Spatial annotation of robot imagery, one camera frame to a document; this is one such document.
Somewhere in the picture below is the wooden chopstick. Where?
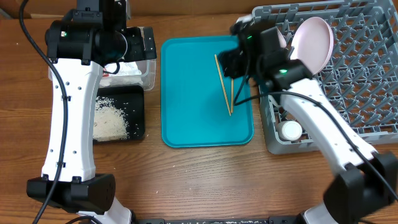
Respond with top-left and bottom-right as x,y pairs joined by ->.
230,79 -> 234,114
214,54 -> 231,116

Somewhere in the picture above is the white napkin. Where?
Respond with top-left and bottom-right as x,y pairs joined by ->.
99,62 -> 143,88

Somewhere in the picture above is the white shallow bowl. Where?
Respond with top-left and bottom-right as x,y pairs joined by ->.
276,29 -> 287,48

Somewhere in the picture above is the large white plate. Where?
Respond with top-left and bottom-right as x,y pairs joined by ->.
290,17 -> 334,75

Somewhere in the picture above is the white cup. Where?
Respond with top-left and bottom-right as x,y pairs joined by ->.
276,121 -> 303,141

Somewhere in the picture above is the white rice pile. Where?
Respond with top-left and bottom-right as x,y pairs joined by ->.
93,96 -> 129,142

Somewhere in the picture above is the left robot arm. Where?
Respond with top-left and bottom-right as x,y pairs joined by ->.
26,0 -> 157,223

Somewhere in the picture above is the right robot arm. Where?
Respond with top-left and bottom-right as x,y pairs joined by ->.
218,16 -> 397,223

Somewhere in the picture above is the clear plastic waste bin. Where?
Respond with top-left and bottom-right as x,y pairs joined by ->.
48,26 -> 156,93

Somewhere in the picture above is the grey dishwasher rack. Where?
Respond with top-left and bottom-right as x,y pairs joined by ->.
252,0 -> 397,145

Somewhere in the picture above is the black rectangular tray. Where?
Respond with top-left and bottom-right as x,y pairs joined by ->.
93,85 -> 146,144

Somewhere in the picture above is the teal serving tray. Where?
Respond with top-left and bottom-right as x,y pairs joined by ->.
160,35 -> 254,148

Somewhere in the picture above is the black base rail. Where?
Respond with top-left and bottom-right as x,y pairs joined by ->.
133,215 -> 355,224

